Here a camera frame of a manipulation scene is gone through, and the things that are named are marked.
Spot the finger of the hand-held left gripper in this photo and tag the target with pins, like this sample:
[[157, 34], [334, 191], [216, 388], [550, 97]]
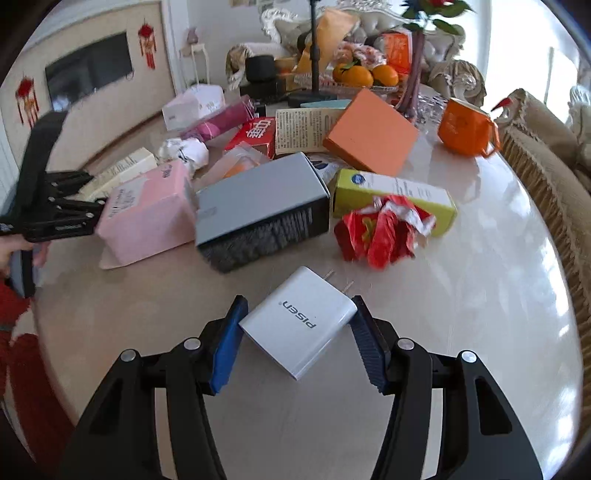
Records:
[[74, 214], [69, 181]]

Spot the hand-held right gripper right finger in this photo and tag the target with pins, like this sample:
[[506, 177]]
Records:
[[369, 348]]

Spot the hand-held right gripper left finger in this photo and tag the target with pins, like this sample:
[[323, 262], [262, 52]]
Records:
[[228, 344]]

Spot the cream cardboard box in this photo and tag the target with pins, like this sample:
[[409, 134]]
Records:
[[124, 168]]

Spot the white charger adapter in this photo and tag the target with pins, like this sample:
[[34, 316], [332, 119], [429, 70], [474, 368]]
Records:
[[295, 323]]

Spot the pink cardboard box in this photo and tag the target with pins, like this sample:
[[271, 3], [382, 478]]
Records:
[[147, 217]]

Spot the person's left hand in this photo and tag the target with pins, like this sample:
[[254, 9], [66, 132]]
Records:
[[41, 253]]

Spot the red knot ornament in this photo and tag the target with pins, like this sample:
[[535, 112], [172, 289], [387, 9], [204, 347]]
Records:
[[27, 99], [147, 41]]

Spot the crumpled red wrapper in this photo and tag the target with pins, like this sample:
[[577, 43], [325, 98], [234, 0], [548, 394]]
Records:
[[378, 235]]

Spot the crumpled white tissue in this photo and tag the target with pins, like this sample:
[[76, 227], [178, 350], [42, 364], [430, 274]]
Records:
[[184, 150]]

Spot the white and pink pack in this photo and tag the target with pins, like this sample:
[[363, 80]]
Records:
[[189, 104]]

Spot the grey and black box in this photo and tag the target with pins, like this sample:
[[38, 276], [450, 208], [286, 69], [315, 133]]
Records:
[[258, 203]]

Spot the lime green box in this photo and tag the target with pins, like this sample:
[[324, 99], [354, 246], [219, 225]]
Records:
[[415, 194]]

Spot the magenta packet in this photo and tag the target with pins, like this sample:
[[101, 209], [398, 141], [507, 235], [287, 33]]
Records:
[[221, 120]]

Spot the clear plastic wrapper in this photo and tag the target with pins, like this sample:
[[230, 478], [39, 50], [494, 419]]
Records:
[[235, 164]]

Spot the small white side table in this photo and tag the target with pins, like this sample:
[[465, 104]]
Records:
[[196, 60]]

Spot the white and blue packet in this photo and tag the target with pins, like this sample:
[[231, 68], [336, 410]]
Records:
[[325, 171]]

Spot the red cardboard box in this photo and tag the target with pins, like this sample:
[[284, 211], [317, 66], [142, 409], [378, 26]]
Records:
[[254, 134]]

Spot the orange cardboard box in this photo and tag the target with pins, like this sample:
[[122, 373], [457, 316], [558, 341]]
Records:
[[369, 134]]

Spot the black round speaker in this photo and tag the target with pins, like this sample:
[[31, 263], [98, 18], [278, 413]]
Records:
[[261, 68]]

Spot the cream printed box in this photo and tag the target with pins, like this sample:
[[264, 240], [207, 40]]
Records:
[[300, 130]]

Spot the orange mug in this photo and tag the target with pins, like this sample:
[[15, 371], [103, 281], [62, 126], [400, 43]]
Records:
[[461, 127]]

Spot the light blue box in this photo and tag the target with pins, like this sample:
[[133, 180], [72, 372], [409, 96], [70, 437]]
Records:
[[323, 103]]

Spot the beige fringed cushion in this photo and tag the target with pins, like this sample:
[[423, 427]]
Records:
[[545, 166]]

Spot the glass fruit plate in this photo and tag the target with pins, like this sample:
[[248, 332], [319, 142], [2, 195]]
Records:
[[304, 82]]

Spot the orange fruit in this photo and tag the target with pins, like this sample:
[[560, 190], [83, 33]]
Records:
[[353, 76], [385, 75]]

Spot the black pole stand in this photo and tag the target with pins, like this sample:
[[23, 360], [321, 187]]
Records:
[[315, 55]]

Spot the purple glass vase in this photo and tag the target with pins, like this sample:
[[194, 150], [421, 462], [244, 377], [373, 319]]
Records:
[[413, 74]]

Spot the yellow paper bag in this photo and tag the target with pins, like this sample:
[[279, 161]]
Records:
[[325, 37]]

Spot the orange packet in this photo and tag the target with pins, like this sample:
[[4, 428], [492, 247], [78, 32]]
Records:
[[398, 50]]

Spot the carved white sofa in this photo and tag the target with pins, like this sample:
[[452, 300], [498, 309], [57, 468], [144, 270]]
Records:
[[378, 18]]

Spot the red flower bouquet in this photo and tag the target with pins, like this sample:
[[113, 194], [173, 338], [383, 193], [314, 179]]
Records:
[[438, 14]]

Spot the wall television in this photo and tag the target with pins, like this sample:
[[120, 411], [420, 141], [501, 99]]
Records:
[[87, 69]]

